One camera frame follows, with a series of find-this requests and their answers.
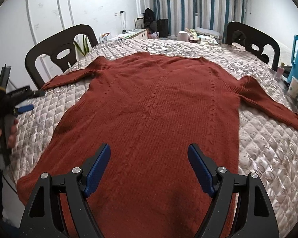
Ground rust red knit sweater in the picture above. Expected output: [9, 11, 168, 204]
[17, 52, 298, 237]

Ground beige quilted table cover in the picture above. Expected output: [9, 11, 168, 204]
[9, 39, 298, 237]

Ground dark chair left side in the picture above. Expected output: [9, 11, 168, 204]
[25, 24, 98, 89]

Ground dark chair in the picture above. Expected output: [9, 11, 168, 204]
[25, 24, 98, 89]
[224, 22, 281, 71]

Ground green potted plant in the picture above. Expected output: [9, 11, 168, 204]
[74, 35, 90, 56]

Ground white paper cup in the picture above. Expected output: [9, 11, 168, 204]
[287, 76, 298, 99]

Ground white low cabinet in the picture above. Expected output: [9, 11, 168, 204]
[108, 29, 148, 42]

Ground black backpack by curtain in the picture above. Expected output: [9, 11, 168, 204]
[144, 8, 158, 33]

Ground black speaker box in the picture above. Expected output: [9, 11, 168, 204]
[157, 19, 169, 38]

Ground dark chair right side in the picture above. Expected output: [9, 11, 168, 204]
[224, 22, 281, 71]

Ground pink white container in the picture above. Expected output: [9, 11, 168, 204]
[177, 31, 189, 42]

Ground striped blue grey curtains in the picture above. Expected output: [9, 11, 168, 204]
[150, 0, 246, 36]

